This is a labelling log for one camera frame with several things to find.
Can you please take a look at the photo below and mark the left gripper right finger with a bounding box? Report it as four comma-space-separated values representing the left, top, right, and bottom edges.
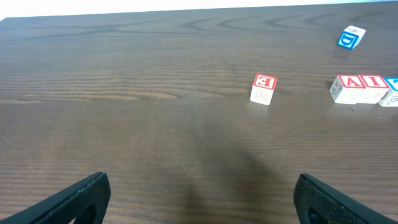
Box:
294, 174, 397, 224

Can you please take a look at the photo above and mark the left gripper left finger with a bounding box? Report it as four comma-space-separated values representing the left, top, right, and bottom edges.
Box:
1, 172, 111, 224

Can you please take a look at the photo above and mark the red letter A block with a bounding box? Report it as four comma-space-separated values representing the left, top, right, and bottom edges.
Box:
330, 74, 366, 105

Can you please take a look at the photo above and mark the blue number 2 block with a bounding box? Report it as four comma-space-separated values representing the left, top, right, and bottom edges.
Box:
378, 77, 398, 107

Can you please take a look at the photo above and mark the red letter I block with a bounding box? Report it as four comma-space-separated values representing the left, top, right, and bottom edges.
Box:
358, 74, 390, 104

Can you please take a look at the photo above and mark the red letter E block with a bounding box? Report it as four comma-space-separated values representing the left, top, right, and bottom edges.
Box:
250, 73, 277, 106

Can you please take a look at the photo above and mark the blue-edged picture block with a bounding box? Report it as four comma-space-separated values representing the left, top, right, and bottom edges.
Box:
336, 26, 366, 50

